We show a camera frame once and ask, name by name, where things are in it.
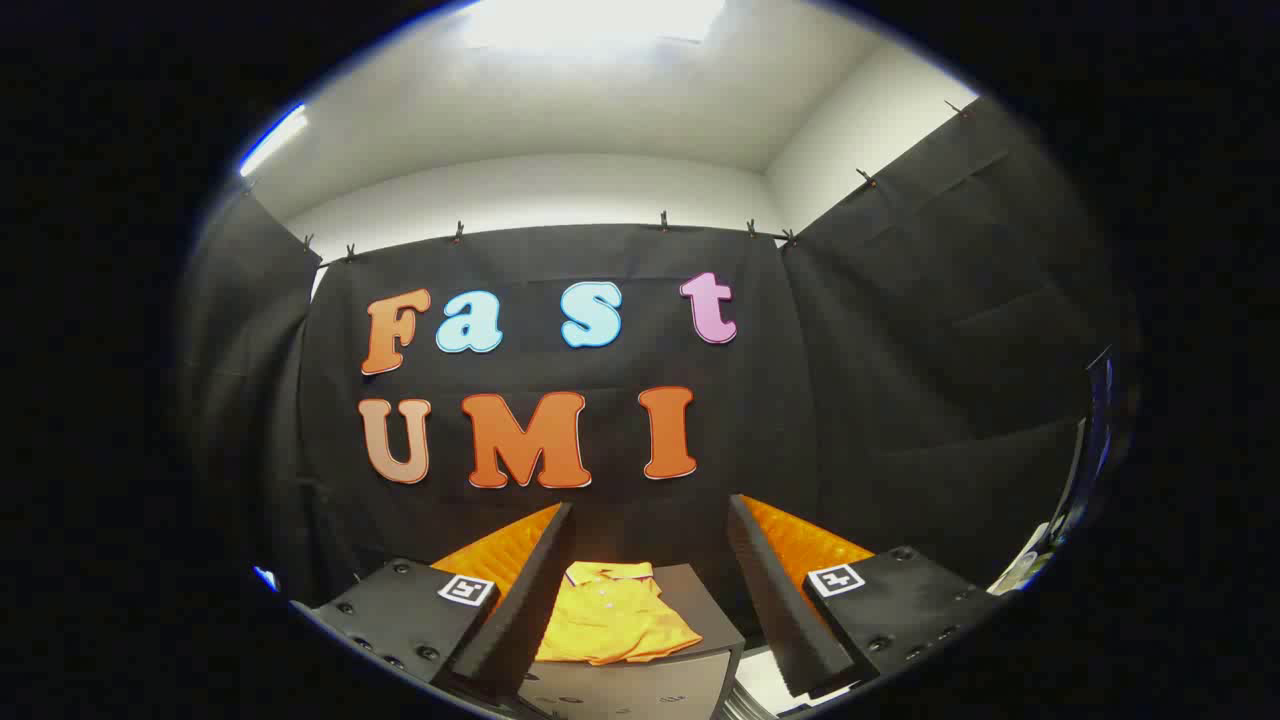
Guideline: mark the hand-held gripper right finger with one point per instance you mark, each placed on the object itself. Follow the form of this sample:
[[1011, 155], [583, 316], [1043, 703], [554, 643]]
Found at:
[[775, 600]]

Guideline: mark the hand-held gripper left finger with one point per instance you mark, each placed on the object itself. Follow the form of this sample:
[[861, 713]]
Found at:
[[520, 610]]

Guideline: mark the yellow polo shirt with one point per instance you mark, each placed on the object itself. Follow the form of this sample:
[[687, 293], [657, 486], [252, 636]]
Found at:
[[610, 620]]

